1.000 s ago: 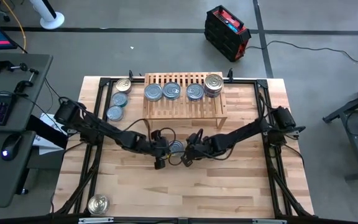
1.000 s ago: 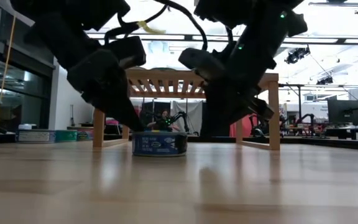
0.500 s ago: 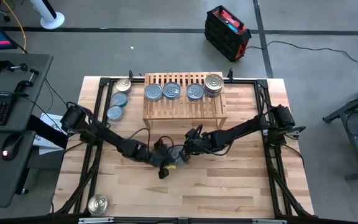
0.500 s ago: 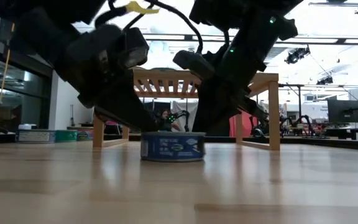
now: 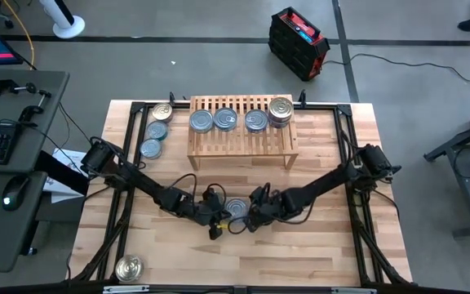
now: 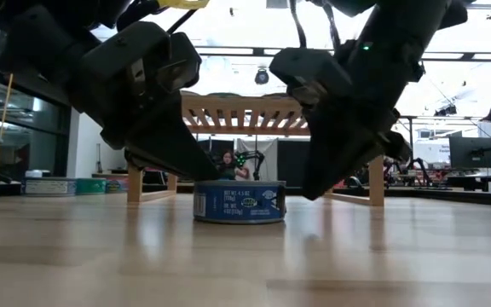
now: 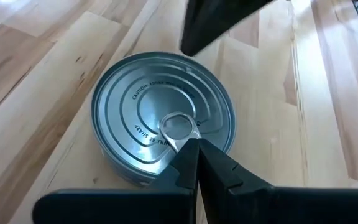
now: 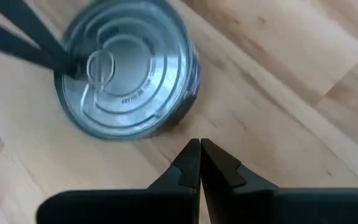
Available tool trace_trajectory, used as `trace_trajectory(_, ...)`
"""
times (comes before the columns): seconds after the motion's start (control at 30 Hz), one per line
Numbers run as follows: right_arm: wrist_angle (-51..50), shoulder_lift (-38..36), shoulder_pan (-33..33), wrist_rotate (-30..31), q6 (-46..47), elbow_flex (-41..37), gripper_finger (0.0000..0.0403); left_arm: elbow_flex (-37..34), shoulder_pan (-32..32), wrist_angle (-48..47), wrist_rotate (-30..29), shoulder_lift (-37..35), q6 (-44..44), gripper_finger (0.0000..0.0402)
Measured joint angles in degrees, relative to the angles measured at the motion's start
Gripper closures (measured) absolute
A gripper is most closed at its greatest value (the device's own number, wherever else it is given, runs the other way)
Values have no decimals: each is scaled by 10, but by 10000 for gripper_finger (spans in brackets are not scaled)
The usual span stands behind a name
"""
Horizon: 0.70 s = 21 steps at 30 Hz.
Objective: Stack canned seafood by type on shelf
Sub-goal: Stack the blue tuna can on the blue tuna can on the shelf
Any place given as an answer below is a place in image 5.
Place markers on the yellow tag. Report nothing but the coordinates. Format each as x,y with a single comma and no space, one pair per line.
220,224

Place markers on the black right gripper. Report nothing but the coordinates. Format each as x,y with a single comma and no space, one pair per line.
265,208

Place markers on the grey clamp beside table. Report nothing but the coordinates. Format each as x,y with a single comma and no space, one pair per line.
392,168

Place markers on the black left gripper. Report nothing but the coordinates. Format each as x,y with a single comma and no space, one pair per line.
212,212

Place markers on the grey desk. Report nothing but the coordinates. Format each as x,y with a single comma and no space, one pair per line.
57,79

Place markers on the black table clamp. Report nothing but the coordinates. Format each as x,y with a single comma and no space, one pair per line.
301,96
171,98

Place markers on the black box beside desk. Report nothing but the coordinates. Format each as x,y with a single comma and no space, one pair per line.
61,175

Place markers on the white printed paper sheet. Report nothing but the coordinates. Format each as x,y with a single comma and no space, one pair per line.
69,159

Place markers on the red and black equipment case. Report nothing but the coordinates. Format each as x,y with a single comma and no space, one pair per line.
296,45

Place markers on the black computer mouse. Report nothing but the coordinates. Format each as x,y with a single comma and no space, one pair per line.
14,192

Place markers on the silver lidded tin can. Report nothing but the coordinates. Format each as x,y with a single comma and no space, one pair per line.
156,130
201,121
225,118
237,207
256,120
150,148

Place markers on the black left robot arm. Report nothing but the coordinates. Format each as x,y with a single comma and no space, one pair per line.
145,188

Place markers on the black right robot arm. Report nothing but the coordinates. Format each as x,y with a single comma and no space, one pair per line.
325,183

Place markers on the white pedestal stand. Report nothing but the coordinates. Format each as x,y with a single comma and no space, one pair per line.
69,28

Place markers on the wooden slatted shelf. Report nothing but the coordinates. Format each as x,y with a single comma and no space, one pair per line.
239,154

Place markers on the silver metal bracket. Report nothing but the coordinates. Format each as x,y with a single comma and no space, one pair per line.
353,290
125,289

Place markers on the black desk clamp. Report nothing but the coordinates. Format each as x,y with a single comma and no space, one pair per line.
31,110
4,86

